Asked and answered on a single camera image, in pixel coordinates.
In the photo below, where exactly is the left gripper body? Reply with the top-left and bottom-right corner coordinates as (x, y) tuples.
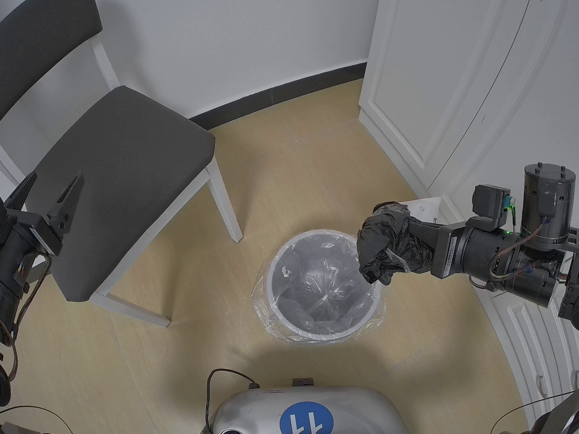
(0, 207), (69, 289)

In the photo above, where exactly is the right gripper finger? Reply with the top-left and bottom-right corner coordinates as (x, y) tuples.
(407, 217), (442, 250)

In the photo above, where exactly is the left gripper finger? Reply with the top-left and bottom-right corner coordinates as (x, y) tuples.
(46, 171), (85, 244)
(4, 171), (38, 212)

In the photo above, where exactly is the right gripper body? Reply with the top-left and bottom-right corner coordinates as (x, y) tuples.
(431, 223), (522, 281)

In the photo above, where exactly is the black plastic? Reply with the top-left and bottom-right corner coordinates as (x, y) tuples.
(356, 201), (435, 286)

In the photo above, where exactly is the clear plastic bag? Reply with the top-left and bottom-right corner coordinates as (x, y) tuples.
(250, 230), (385, 344)

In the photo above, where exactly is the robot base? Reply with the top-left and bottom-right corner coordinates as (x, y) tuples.
(213, 378), (410, 434)

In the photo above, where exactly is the white trash bin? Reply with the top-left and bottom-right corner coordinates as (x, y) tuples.
(266, 230), (381, 341)

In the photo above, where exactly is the white printed wrapper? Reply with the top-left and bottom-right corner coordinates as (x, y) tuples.
(400, 197), (442, 222)

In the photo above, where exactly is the grey white chair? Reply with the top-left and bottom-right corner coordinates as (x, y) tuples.
(0, 0), (243, 329)

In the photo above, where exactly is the white wardrobe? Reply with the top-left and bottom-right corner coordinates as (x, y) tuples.
(359, 0), (579, 434)

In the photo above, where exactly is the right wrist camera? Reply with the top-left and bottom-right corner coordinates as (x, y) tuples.
(473, 184), (516, 233)

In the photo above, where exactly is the black cable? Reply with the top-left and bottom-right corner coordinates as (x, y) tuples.
(490, 392), (579, 434)
(0, 404), (74, 434)
(206, 369), (259, 434)

